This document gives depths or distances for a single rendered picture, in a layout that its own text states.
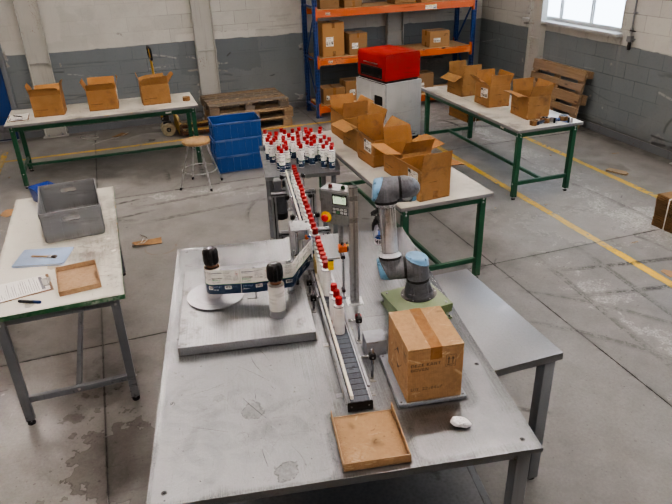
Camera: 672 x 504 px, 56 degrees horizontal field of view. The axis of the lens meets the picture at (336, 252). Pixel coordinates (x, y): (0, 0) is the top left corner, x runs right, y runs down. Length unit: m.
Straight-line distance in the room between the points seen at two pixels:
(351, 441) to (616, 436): 1.94
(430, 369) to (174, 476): 1.08
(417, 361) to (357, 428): 0.36
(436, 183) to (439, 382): 2.42
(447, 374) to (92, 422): 2.37
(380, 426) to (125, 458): 1.77
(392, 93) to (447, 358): 6.22
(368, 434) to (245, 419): 0.52
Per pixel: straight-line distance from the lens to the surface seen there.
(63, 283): 4.11
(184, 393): 2.93
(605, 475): 3.84
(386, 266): 3.22
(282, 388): 2.87
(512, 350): 3.14
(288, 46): 10.77
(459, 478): 3.34
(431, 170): 4.80
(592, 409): 4.23
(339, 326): 3.05
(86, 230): 4.67
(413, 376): 2.66
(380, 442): 2.59
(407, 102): 8.73
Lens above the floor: 2.63
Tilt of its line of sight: 27 degrees down
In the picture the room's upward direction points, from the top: 2 degrees counter-clockwise
